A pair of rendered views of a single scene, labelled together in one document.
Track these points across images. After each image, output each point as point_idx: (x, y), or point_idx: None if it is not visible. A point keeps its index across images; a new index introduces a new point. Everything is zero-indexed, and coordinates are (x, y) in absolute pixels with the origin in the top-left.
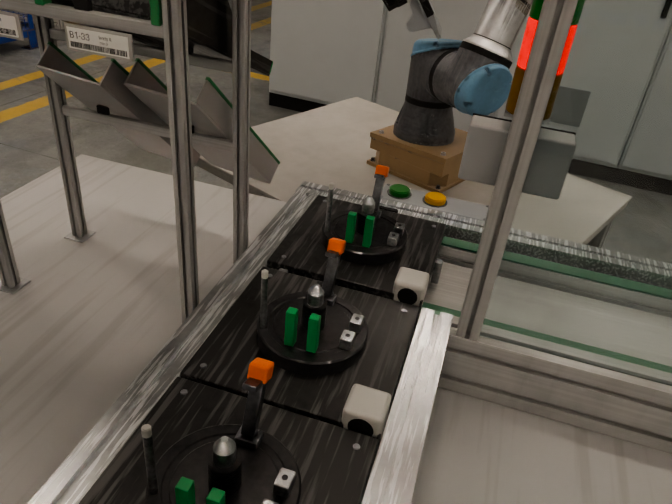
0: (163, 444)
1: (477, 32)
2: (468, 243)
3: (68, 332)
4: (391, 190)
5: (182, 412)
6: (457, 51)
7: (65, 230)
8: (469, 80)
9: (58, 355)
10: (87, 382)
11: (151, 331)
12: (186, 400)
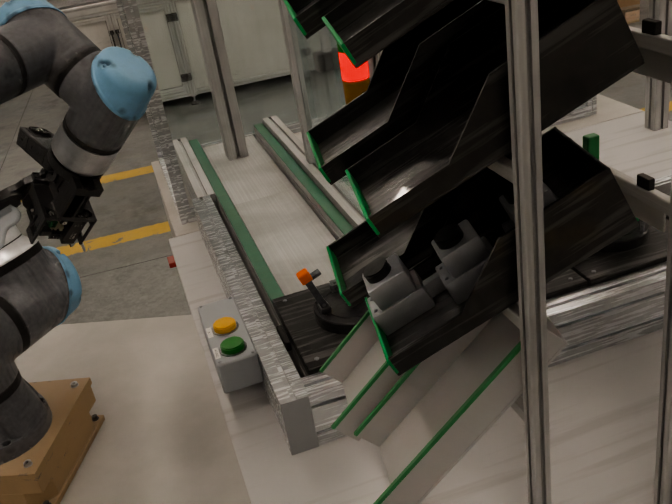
0: (622, 256)
1: (5, 243)
2: (273, 297)
3: (626, 442)
4: (241, 345)
5: (602, 264)
6: (11, 278)
7: None
8: (71, 272)
9: (645, 424)
10: (631, 392)
11: (554, 409)
12: (595, 268)
